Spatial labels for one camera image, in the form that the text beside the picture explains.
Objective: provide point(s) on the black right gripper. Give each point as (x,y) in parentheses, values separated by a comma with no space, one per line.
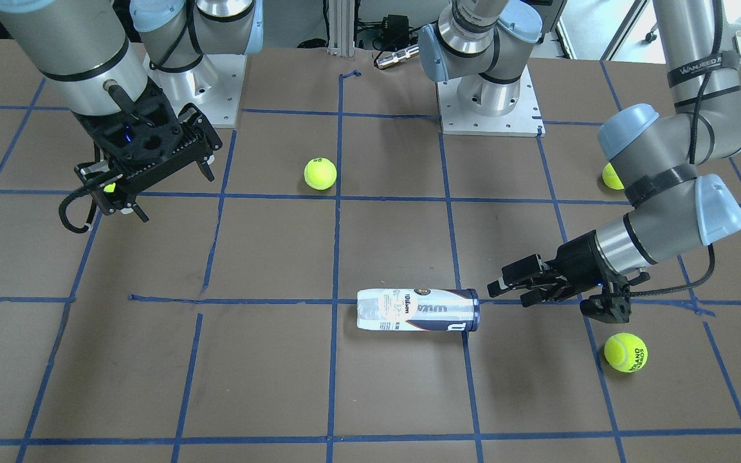
(96,146)

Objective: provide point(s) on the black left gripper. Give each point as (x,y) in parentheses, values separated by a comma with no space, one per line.
(575,259)

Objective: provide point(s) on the white blue tennis ball can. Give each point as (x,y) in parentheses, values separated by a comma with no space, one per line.
(418,309)

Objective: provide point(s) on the metal base plate arm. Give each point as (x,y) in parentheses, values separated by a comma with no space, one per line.
(473,106)

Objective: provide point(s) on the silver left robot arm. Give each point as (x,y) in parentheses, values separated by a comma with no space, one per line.
(674,208)

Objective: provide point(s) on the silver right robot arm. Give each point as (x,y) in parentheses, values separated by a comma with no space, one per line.
(82,49)

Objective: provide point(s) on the yellow tennis ball printed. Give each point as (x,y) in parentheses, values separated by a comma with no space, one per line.
(625,352)

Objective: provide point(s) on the yellow tennis ball middle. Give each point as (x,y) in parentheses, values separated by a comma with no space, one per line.
(611,179)

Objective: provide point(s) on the yellow tennis ball far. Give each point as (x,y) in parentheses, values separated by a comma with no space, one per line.
(320,173)

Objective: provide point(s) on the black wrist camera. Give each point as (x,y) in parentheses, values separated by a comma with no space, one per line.
(612,305)

